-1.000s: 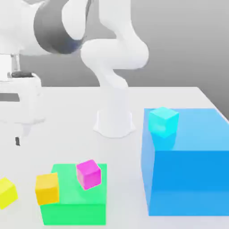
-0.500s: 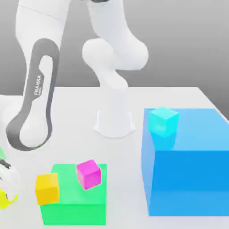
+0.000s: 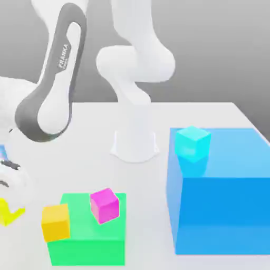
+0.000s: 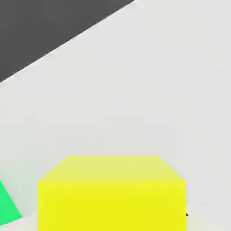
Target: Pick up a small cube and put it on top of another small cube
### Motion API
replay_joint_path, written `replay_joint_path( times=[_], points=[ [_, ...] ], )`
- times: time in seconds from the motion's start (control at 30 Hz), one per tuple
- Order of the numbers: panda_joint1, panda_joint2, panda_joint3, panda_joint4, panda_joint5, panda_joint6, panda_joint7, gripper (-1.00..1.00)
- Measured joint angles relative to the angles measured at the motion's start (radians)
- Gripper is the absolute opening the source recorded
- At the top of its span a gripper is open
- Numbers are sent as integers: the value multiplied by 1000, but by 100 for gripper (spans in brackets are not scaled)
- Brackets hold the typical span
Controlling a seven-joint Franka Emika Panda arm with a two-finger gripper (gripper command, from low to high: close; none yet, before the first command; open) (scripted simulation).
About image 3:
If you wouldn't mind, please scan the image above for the small cyan cube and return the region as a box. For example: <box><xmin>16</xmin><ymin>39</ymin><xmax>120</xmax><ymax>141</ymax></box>
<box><xmin>174</xmin><ymin>126</ymin><xmax>211</xmax><ymax>164</ymax></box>

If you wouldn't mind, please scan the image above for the large blue box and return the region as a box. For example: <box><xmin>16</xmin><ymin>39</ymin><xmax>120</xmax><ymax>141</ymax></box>
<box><xmin>166</xmin><ymin>127</ymin><xmax>270</xmax><ymax>256</ymax></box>

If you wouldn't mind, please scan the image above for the small orange cube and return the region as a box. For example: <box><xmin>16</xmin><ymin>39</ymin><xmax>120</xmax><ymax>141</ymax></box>
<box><xmin>41</xmin><ymin>203</ymin><xmax>71</xmax><ymax>243</ymax></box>

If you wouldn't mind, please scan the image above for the small yellow cube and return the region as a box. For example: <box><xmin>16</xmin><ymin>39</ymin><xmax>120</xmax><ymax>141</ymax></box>
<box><xmin>0</xmin><ymin>197</ymin><xmax>26</xmax><ymax>227</ymax></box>

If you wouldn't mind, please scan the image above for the large green box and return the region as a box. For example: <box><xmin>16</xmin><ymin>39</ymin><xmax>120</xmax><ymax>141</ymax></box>
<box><xmin>46</xmin><ymin>192</ymin><xmax>127</xmax><ymax>266</ymax></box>

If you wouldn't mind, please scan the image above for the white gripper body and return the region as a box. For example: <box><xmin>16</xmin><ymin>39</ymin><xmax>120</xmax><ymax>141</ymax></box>
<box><xmin>0</xmin><ymin>168</ymin><xmax>33</xmax><ymax>211</ymax></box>

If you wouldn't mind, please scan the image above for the small magenta cube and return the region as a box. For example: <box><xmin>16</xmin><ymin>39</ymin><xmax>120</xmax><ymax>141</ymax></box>
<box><xmin>90</xmin><ymin>187</ymin><xmax>120</xmax><ymax>225</ymax></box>

